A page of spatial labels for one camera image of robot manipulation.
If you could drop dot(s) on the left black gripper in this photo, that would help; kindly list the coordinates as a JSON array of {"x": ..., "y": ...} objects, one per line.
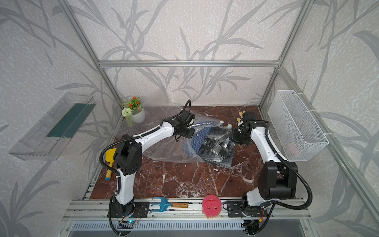
[{"x": 190, "y": 136}]

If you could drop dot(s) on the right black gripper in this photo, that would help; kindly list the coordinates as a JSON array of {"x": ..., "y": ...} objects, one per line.
[{"x": 234, "y": 138}]

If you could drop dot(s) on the black plaid shirt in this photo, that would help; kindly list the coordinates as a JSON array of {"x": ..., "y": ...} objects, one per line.
[{"x": 213, "y": 145}]

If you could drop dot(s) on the clear plastic vacuum bag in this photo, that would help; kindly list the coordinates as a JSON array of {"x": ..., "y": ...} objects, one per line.
[{"x": 169, "y": 149}]

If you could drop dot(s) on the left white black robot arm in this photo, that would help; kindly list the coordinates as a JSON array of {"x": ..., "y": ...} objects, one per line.
[{"x": 124, "y": 157}]

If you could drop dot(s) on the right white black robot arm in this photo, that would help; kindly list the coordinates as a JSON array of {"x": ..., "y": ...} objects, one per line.
[{"x": 278, "y": 179}]

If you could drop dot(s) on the yellow work glove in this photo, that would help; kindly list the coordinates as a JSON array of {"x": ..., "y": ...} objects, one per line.
[{"x": 239, "y": 119}]

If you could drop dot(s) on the potted artificial flower plant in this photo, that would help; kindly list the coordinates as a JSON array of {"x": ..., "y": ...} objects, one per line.
[{"x": 133, "y": 110}]

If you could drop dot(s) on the pink object in basket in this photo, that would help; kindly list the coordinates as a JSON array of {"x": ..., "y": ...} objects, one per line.
[{"x": 293, "y": 149}]

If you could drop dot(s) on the pink round scrub brush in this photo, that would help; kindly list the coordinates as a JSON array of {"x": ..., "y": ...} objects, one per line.
[{"x": 211, "y": 206}]

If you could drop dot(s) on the yellow toy shovel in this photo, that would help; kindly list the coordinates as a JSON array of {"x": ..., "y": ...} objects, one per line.
[{"x": 110, "y": 160}]

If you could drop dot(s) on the small green circuit board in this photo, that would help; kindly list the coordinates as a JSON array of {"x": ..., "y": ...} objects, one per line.
[{"x": 129, "y": 223}]

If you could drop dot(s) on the white wire mesh basket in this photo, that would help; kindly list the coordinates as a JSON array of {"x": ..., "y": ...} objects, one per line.
[{"x": 294, "y": 123}]

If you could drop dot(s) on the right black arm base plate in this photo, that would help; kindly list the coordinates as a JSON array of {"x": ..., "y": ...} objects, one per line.
[{"x": 239, "y": 209}]

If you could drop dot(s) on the blue garden fork wooden handle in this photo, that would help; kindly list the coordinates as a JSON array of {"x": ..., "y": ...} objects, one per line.
[{"x": 164, "y": 204}]

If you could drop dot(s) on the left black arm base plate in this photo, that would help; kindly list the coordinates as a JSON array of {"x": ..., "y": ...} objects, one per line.
[{"x": 140, "y": 209}]

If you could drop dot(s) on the clear acrylic wall shelf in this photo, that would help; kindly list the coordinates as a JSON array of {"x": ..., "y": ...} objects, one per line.
[{"x": 48, "y": 138}]

